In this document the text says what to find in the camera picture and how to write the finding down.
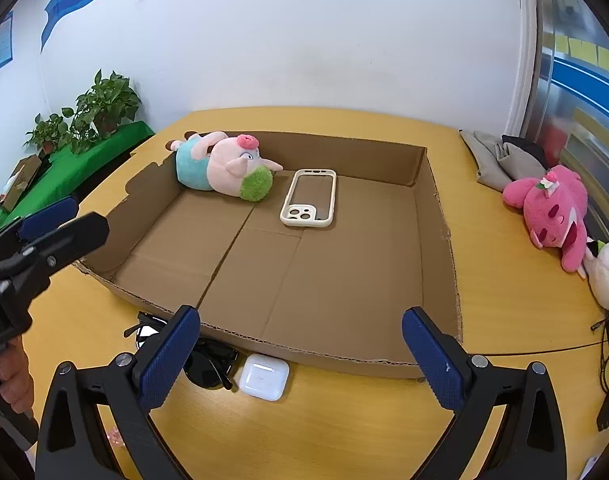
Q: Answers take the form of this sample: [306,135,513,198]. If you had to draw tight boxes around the yellow sticky notes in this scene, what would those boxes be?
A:
[555,34,609,72]

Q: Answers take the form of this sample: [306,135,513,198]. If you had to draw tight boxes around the cardboard box tray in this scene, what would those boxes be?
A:
[80,132,461,378]

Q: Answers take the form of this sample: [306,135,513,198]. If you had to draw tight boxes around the brown cardboard package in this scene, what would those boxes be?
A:
[0,155,42,212]

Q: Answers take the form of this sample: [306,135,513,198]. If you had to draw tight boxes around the large potted green plant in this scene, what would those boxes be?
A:
[62,70,142,154]

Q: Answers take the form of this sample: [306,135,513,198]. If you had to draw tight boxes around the grey folded cloth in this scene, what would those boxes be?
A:
[459,130,549,192]

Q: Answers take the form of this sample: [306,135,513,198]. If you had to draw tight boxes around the black sunglasses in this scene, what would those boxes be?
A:
[123,311,239,390]

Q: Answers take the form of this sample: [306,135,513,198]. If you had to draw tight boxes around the white earbuds case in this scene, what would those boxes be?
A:
[238,353,289,402]

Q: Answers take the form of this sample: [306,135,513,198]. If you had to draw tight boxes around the small potted green plant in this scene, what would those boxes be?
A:
[24,114,70,155]

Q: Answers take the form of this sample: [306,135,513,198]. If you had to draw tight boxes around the pink pig plush toy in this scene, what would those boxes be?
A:
[166,131,284,203]

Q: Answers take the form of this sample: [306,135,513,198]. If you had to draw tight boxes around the green covered table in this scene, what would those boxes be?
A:
[0,122,155,229]

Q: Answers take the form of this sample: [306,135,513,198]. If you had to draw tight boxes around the white panda plush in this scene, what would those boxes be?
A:
[583,240,609,311]

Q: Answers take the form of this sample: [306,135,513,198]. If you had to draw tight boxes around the operator left hand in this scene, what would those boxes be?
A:
[0,336,34,414]

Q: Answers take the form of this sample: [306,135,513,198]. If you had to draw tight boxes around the pink strawberry bear plush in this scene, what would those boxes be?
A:
[503,165,589,273]

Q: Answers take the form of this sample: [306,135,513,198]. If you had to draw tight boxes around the black cable on table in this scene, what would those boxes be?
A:
[475,309,609,361]

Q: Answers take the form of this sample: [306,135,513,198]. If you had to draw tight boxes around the cream clear phone case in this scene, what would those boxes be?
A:
[280,169,338,229]

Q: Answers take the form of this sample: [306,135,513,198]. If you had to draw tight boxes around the blue framed wall poster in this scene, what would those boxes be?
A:
[0,12,13,68]

